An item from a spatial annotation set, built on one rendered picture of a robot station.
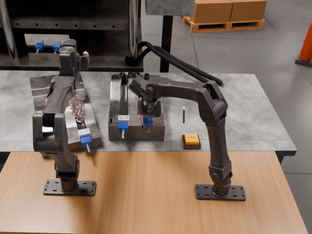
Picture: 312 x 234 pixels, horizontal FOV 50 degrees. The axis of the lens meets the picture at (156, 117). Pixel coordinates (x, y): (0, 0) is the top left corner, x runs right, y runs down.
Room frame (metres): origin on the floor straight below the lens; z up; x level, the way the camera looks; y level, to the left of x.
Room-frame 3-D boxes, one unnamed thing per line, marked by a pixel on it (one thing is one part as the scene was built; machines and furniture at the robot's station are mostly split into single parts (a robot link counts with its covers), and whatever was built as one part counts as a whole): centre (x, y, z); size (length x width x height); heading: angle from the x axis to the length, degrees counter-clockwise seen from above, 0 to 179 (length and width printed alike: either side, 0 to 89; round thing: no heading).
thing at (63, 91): (0.88, 0.32, 1.17); 0.30 x 0.09 x 0.12; 2
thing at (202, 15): (4.78, -0.81, 0.20); 1.14 x 0.82 x 0.40; 101
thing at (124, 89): (1.40, 0.12, 0.92); 0.35 x 0.16 x 0.09; 6
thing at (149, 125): (1.16, 0.03, 0.92); 0.13 x 0.05 x 0.05; 6
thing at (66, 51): (1.04, 0.33, 1.24); 0.12 x 0.09 x 0.12; 2
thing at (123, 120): (1.14, 0.14, 0.89); 0.13 x 0.05 x 0.05; 5
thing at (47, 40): (2.16, 0.73, 0.87); 0.50 x 0.27 x 0.17; 6
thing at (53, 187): (0.87, 0.32, 0.84); 0.20 x 0.07 x 0.08; 92
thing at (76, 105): (1.30, 0.45, 0.90); 0.26 x 0.18 x 0.08; 23
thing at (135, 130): (1.42, 0.11, 0.87); 0.50 x 0.26 x 0.14; 6
